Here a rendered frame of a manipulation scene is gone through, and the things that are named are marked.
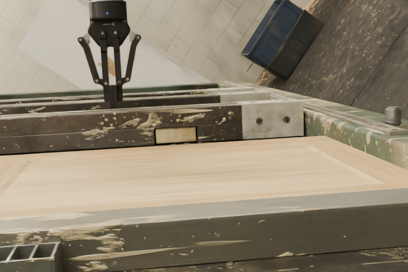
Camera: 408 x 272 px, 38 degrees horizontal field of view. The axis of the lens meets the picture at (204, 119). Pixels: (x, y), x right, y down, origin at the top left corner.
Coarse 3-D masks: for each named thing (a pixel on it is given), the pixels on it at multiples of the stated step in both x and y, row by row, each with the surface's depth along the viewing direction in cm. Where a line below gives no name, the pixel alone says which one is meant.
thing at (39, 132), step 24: (0, 120) 110; (24, 120) 110; (48, 120) 111; (72, 120) 111; (96, 120) 112; (120, 120) 112; (144, 120) 113; (168, 120) 113; (192, 120) 114; (216, 120) 114; (240, 120) 115; (264, 120) 115; (288, 120) 116; (0, 144) 110; (24, 144) 111; (48, 144) 111; (72, 144) 112; (96, 144) 112; (120, 144) 113; (144, 144) 113
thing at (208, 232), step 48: (384, 192) 54; (0, 240) 47; (48, 240) 47; (96, 240) 48; (144, 240) 48; (192, 240) 49; (240, 240) 49; (288, 240) 50; (336, 240) 50; (384, 240) 51
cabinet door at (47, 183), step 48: (192, 144) 101; (240, 144) 99; (288, 144) 98; (336, 144) 94; (0, 192) 72; (48, 192) 71; (96, 192) 70; (144, 192) 69; (192, 192) 68; (240, 192) 67; (288, 192) 64; (336, 192) 63
